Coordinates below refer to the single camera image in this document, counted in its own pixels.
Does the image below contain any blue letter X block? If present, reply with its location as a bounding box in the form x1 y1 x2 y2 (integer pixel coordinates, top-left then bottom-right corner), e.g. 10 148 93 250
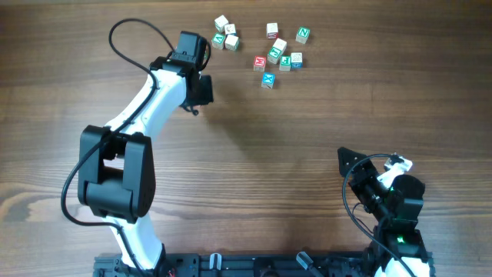
261 72 275 89

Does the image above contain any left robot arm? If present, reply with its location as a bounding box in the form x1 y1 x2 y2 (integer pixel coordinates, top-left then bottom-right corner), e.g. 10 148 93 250
78 31 214 276

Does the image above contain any green letter V block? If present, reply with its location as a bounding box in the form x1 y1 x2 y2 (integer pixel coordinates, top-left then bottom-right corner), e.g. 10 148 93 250
211 32 226 49

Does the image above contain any plain top block teal side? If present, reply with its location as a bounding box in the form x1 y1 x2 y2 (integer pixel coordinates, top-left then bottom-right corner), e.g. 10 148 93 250
214 15 229 32

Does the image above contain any plain block green side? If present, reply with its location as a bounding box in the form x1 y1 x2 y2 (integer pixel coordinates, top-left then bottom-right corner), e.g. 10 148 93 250
224 35 239 51

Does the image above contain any animal picture block blue side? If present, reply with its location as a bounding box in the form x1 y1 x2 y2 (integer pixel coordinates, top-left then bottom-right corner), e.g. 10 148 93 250
224 23 237 36

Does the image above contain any red letter M block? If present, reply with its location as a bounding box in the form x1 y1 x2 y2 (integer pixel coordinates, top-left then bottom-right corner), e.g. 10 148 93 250
253 55 267 72

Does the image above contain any picture block red side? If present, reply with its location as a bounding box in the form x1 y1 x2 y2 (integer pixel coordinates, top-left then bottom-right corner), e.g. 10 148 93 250
266 22 279 39

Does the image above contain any plain block upper middle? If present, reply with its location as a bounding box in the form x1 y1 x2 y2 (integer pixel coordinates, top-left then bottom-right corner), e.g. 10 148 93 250
273 38 287 54

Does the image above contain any green letter F block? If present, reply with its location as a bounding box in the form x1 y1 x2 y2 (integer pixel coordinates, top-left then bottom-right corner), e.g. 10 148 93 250
279 55 291 72

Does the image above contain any spiral picture block blue side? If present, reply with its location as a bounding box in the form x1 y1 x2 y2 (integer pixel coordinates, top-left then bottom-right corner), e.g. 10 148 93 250
291 52 303 68

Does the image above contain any green letter N block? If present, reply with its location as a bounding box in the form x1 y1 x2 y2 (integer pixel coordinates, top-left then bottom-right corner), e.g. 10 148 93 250
295 26 311 44

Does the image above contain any right camera cable black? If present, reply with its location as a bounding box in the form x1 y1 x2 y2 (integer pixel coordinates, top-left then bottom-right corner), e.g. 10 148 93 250
341 153 420 277

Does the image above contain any camera cable black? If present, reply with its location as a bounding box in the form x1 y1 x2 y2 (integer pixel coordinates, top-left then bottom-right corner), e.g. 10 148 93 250
341 153 420 277
61 18 175 276

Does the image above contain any left camera cable black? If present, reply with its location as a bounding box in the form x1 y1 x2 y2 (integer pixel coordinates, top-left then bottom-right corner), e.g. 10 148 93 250
61 18 175 276

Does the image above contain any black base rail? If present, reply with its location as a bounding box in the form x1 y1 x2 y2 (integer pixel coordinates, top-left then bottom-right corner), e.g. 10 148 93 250
92 251 436 277

